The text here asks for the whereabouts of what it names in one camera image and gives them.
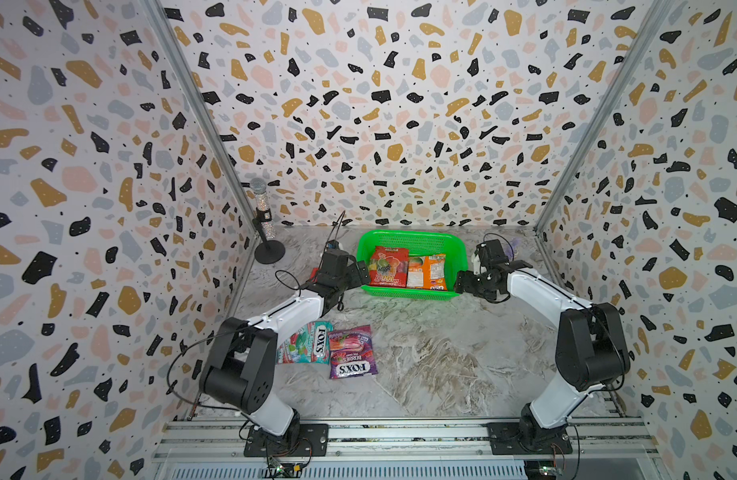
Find purple Fox's candy bag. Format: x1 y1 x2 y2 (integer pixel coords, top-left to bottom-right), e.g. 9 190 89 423
328 325 378 380

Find teal Fox's candy bag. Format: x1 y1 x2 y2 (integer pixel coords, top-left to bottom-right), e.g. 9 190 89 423
278 321 334 364

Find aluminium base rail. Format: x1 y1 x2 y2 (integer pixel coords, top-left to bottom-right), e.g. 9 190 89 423
154 417 670 479

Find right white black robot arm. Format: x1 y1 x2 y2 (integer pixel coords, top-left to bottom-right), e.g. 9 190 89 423
455 240 631 451

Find black stand with clear tube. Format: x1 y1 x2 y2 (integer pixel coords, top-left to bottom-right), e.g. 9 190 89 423
250 178 286 265

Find yellow orange Fox's candy bag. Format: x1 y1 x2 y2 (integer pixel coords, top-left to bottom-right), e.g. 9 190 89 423
407 256 426 289

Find small purple object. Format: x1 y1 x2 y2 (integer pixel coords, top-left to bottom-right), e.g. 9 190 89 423
510 238 521 257

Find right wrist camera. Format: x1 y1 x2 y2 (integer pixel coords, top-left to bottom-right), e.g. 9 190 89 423
471 244 488 275

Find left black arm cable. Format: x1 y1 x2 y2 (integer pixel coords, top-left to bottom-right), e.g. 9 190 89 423
165 335 244 415

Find green plastic basket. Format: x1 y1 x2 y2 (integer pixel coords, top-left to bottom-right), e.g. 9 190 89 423
356 230 469 301

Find red candy bag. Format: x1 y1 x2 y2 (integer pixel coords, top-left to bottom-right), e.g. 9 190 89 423
368 246 410 288

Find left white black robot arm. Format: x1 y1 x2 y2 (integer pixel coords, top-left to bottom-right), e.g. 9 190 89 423
200 249 370 442

